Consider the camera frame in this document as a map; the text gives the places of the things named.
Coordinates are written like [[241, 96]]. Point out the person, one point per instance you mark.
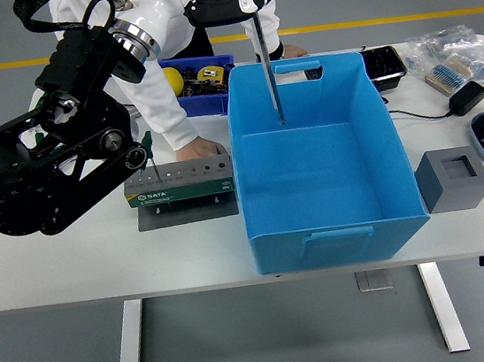
[[159, 93]]

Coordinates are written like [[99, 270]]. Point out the person's left forearm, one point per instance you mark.
[[272, 29]]

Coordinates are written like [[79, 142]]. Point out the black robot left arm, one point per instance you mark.
[[23, 183]]

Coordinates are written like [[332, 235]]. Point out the yellow tape measure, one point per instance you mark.
[[212, 74]]

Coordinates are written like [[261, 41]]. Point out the dark blue parts bin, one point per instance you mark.
[[205, 103]]

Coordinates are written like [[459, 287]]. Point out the person's left hand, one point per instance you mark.
[[295, 51]]

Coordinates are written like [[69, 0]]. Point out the grey block with square recess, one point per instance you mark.
[[439, 190]]

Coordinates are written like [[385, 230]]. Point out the black power adapter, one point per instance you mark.
[[467, 97]]

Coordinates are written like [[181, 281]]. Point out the taped resistor bundle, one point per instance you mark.
[[448, 73]]

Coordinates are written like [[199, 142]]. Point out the yellow ball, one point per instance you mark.
[[174, 80]]

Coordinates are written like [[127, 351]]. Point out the black plastic tray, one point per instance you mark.
[[383, 64]]

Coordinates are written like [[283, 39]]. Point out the large light blue folding box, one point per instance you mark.
[[312, 171]]

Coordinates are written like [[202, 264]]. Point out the person's right hand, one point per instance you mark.
[[200, 148]]

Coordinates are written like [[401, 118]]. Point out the black hardware pile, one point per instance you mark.
[[190, 78]]

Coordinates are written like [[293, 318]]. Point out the grey floor plate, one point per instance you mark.
[[374, 280]]

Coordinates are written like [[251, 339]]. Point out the white table leg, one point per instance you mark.
[[130, 347], [446, 310]]

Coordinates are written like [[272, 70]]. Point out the clear plastic component bags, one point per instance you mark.
[[451, 39]]

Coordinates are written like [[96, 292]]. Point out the green steel hex key stand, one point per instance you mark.
[[181, 193]]

